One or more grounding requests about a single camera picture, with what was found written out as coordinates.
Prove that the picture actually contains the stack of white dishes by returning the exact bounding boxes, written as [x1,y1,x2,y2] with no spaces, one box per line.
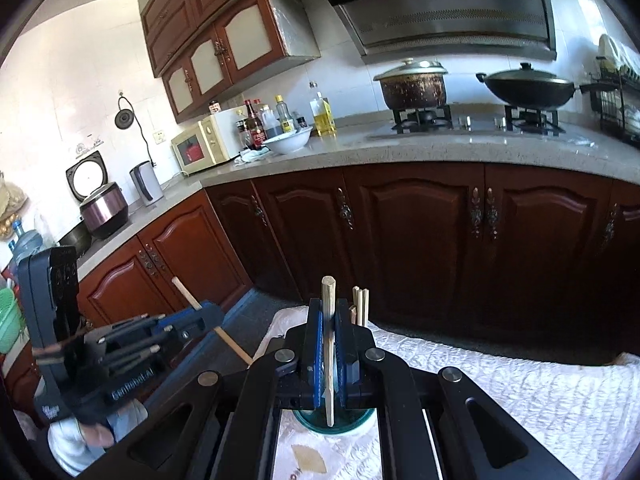
[597,34,640,83]

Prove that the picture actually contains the wooden wall cabinet glass doors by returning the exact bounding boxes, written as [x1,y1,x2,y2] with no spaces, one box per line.
[137,0,323,123]

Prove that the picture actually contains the grey stone countertop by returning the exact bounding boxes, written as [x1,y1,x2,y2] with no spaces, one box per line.
[75,110,640,271]

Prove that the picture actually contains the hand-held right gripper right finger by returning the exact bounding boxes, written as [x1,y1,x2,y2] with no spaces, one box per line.
[334,299,576,480]

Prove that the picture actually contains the gas stove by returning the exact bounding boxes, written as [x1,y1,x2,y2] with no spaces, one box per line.
[367,104,568,141]

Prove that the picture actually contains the brown cooking pot with lid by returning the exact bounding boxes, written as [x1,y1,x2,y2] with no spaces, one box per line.
[372,58,449,111]

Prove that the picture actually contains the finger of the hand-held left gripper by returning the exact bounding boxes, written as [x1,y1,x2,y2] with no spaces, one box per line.
[100,327,212,367]
[85,301,226,344]

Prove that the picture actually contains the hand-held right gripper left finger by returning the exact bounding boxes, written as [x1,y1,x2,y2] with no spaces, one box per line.
[75,299,325,480]

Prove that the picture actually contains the white electric kettle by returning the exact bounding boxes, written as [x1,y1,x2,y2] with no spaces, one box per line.
[130,161,164,207]

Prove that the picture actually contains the green plastic basket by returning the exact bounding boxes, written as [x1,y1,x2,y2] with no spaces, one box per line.
[0,287,27,356]

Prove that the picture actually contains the black round wall hanger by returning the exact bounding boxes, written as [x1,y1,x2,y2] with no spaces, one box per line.
[114,94,136,129]

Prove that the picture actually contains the white quilted tablecloth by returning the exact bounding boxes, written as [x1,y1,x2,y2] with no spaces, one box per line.
[250,307,640,480]

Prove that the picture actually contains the black pot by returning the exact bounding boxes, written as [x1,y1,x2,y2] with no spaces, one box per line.
[56,220,94,260]

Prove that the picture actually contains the steel range hood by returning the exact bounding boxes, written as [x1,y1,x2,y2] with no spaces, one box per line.
[300,0,558,65]

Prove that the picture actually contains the person's left hand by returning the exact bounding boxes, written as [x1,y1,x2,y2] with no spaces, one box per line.
[47,400,149,478]

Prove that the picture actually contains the clear bottle yellow cap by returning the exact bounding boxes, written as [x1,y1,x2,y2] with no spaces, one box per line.
[274,95,296,133]

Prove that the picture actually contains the dark sauce bottle red label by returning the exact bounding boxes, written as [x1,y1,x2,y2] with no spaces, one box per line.
[243,99,267,149]

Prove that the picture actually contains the yellow cooking oil bottle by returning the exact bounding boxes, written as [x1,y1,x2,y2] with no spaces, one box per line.
[309,81,337,137]

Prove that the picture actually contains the white floral utensil holder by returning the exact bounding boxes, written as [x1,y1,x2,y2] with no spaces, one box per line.
[291,406,377,437]

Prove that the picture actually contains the dark wooden base cabinet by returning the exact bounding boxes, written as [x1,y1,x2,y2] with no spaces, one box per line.
[75,162,640,366]

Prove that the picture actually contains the blue water jug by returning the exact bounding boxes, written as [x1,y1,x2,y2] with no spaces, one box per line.
[9,219,43,267]

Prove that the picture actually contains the maroon rice cooker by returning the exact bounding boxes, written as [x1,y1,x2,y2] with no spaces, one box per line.
[65,150,132,240]

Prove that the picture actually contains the black wok with lid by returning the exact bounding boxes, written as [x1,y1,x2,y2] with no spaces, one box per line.
[476,62,601,110]

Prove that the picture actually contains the black dish rack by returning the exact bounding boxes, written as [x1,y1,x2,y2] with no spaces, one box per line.
[580,55,640,137]

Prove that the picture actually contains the large white bowl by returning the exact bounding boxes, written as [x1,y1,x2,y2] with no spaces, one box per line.
[262,126,314,155]

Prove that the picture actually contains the cream yellow microwave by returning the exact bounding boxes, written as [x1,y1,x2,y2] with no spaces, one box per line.
[171,109,246,168]

